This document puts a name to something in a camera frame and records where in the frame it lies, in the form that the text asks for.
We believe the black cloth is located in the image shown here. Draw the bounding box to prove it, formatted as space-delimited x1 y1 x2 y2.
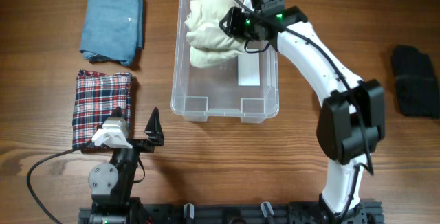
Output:
391 45 439 119

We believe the folded blue denim cloth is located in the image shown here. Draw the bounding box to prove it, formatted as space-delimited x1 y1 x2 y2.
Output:
80 0 144 67

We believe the white paper label in bin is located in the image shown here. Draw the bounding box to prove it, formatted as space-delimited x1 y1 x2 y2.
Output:
237 54 260 86

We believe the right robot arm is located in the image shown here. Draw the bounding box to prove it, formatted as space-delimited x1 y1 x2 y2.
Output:
219 0 385 223

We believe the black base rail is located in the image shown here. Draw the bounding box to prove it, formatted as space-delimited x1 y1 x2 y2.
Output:
78 200 385 224

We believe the red plaid cloth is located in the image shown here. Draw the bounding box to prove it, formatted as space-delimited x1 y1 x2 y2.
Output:
72 70 133 153

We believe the clear plastic storage bin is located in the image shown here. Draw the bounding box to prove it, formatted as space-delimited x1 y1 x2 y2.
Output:
171 0 279 123

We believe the cream cloth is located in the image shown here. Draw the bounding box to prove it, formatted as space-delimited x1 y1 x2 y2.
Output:
185 0 245 68

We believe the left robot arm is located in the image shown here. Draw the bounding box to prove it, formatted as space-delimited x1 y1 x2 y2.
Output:
78 107 164 224

